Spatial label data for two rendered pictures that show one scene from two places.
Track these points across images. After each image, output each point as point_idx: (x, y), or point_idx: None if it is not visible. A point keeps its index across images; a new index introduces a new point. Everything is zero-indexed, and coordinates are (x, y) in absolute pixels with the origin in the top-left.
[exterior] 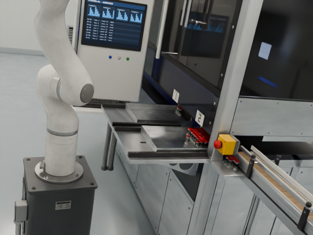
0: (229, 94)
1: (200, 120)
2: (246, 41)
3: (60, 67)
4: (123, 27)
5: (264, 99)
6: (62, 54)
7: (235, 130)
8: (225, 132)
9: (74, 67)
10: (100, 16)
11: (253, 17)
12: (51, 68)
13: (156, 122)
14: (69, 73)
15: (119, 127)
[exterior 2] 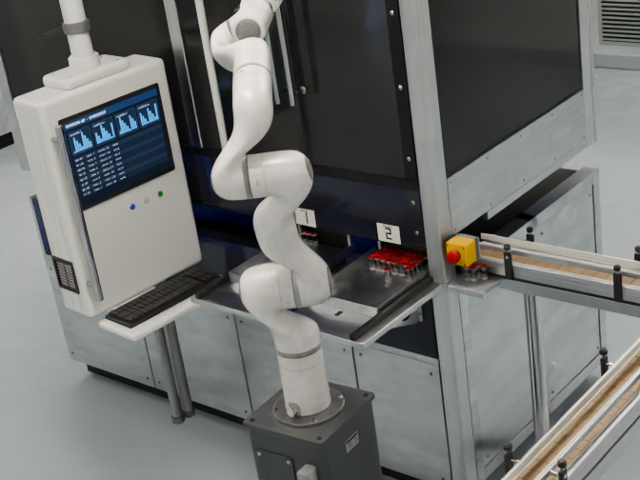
0: (437, 181)
1: (391, 237)
2: (431, 101)
3: (302, 265)
4: (135, 143)
5: (472, 162)
6: (299, 247)
7: (457, 225)
8: (448, 234)
9: (310, 255)
10: (94, 144)
11: (430, 67)
12: (265, 272)
13: None
14: (311, 267)
15: None
